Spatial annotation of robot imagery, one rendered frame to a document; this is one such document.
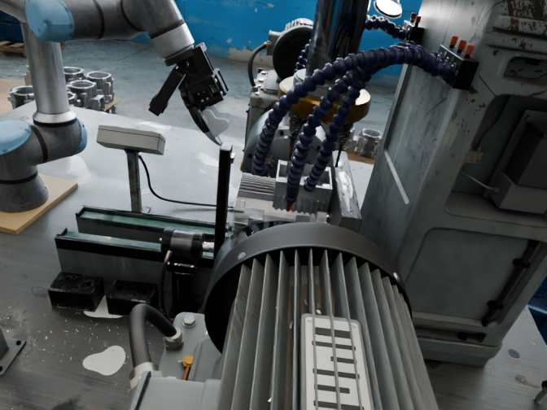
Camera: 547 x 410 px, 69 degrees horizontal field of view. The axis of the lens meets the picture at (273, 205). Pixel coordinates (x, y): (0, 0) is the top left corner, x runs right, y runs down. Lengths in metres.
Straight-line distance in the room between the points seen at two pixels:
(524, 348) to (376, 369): 0.97
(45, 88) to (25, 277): 0.52
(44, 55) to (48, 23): 0.44
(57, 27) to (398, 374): 0.76
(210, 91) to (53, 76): 0.56
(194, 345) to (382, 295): 0.26
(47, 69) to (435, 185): 1.03
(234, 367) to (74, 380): 0.69
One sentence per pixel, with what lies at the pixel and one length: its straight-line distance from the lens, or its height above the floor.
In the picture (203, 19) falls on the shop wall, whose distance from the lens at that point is 6.65.
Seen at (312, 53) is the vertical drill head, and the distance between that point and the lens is 0.76.
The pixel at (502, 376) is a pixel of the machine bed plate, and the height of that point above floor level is 0.80.
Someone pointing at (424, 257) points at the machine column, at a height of 1.09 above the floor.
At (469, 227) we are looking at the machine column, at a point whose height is 1.18.
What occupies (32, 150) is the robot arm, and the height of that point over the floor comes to 0.99.
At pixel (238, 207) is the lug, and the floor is 1.08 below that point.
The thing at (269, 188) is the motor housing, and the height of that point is 1.11.
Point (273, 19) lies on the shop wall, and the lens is 6.38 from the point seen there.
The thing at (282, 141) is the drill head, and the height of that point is 1.12.
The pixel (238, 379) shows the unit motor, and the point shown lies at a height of 1.35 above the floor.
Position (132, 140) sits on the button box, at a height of 1.06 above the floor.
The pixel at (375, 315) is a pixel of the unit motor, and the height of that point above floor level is 1.36.
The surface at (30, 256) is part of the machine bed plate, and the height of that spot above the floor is 0.80.
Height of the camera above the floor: 1.55
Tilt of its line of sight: 33 degrees down
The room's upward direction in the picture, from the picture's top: 9 degrees clockwise
